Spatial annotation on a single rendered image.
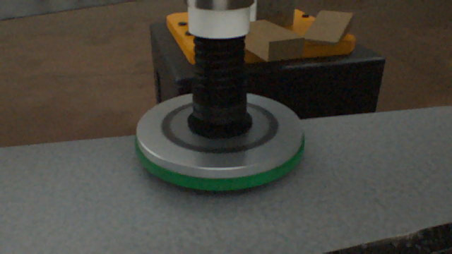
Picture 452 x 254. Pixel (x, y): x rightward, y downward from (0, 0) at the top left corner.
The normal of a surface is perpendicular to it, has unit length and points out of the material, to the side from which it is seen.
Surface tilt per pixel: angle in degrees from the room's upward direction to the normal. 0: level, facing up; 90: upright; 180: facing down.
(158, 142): 0
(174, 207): 0
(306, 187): 0
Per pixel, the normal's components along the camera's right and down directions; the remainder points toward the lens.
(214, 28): -0.11, 0.46
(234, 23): 0.47, 0.41
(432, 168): 0.00, -0.88
